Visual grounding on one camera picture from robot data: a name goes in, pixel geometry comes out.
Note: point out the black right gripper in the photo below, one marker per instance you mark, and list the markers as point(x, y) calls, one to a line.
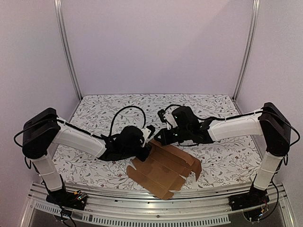
point(169, 135)

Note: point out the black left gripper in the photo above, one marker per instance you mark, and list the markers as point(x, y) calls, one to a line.
point(142, 157)

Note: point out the brown cardboard paper box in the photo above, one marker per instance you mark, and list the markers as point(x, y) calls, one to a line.
point(165, 170)

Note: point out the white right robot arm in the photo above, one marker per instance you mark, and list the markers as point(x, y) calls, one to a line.
point(267, 122)

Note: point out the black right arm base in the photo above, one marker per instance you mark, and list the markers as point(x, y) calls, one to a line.
point(253, 197)

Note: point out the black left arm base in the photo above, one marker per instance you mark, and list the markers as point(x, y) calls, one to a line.
point(61, 197)

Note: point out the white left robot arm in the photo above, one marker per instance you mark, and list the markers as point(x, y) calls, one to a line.
point(48, 128)

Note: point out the floral patterned table mat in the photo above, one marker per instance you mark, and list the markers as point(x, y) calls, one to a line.
point(226, 162)

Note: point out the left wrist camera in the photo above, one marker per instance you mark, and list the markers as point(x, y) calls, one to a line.
point(148, 132)

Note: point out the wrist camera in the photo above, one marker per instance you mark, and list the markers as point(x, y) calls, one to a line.
point(176, 116)
point(148, 132)

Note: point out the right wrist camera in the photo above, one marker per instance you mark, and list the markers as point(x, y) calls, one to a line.
point(176, 116)

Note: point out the aluminium front rail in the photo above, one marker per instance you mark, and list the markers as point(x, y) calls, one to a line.
point(134, 208)

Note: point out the right aluminium frame post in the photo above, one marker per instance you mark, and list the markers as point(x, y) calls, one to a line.
point(248, 47)

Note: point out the aluminium frame post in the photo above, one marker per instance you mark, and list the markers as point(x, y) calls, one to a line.
point(248, 47)
point(66, 49)

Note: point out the left aluminium frame post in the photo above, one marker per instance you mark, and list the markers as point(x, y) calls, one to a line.
point(66, 49)

